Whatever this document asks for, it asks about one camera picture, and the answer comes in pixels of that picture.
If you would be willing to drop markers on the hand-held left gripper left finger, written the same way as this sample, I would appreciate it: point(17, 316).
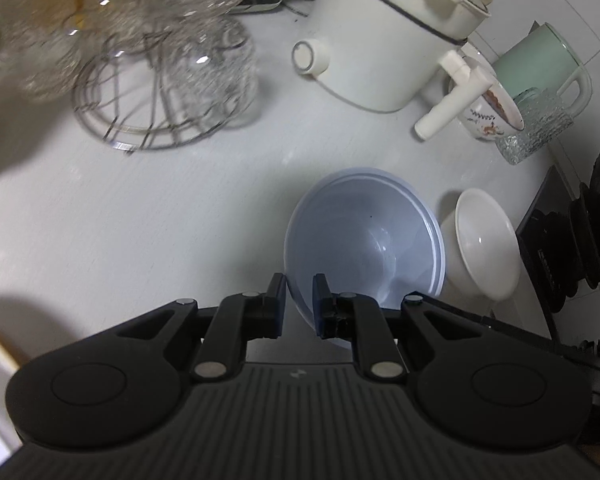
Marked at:
point(279, 305)

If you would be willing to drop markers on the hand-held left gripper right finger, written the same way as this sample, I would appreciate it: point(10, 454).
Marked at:
point(321, 310)

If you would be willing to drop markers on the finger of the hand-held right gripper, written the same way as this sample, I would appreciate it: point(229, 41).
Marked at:
point(535, 342)

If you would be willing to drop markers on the pale blue plastic bowl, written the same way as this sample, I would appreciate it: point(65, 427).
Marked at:
point(370, 240)

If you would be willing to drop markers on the black gas stove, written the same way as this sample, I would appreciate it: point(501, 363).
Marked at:
point(545, 260)

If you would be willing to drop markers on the white ceramic bowl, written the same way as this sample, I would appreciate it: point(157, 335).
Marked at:
point(485, 245)

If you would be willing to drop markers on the textured glass cup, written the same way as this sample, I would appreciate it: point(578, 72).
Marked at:
point(535, 135)

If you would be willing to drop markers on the floral ceramic mug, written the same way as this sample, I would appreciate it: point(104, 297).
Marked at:
point(485, 120)

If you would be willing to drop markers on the white electric cooking pot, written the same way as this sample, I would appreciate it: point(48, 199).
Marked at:
point(380, 50)

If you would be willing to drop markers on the light green electric kettle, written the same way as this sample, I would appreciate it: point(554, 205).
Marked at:
point(535, 60)

